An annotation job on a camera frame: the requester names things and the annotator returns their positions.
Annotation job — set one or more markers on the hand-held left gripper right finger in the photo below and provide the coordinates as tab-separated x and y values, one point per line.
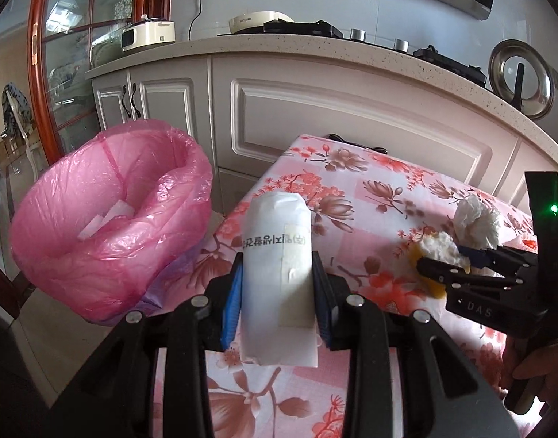
324	310

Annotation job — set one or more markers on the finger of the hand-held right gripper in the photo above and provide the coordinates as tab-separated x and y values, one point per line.
475	258
447	276

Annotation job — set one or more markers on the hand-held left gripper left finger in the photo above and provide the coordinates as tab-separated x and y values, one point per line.
231	310

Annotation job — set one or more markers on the yellow and white sponge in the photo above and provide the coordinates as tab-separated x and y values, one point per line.
438	246

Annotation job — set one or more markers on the white tissue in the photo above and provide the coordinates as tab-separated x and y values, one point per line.
479	223

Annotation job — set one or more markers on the white paper packet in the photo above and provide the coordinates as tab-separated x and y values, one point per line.
269	292

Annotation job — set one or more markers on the small white foam piece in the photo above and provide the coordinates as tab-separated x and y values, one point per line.
94	227

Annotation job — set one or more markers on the pink bagged trash bin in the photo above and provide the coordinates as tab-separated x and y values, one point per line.
78	255

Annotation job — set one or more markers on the person's right hand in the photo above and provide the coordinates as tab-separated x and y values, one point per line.
548	365

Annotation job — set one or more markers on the pink floral tablecloth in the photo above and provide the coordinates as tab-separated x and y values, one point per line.
374	182

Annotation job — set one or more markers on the black lid stand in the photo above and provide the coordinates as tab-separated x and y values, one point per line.
518	86

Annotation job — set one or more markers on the white kitchen counter cabinets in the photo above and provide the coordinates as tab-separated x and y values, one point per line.
352	114

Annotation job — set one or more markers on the steel pot lid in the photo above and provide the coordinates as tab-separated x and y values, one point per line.
536	77

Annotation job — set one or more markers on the white dining chair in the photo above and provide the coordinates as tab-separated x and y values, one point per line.
31	153

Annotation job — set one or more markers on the black gas stove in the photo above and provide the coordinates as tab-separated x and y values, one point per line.
306	27

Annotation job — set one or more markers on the cream kitchen appliance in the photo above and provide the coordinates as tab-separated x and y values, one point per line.
146	34

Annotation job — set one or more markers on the cream electric pan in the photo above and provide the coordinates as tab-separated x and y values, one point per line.
256	22

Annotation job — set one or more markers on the dark clothes on chair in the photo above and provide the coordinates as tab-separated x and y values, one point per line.
14	105

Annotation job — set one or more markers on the wooden glass sliding door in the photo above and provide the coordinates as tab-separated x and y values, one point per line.
34	77

